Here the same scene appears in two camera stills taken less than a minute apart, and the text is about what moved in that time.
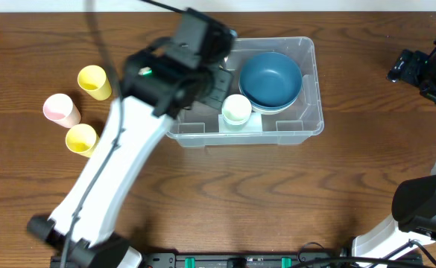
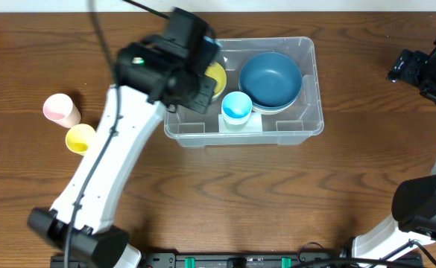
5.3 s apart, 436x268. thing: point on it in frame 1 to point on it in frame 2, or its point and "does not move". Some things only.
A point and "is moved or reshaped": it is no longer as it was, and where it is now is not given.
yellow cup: x=94 y=81 is moved or reshaped
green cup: x=236 y=127 does not move
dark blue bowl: x=270 y=80 does not move
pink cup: x=60 y=109 does not move
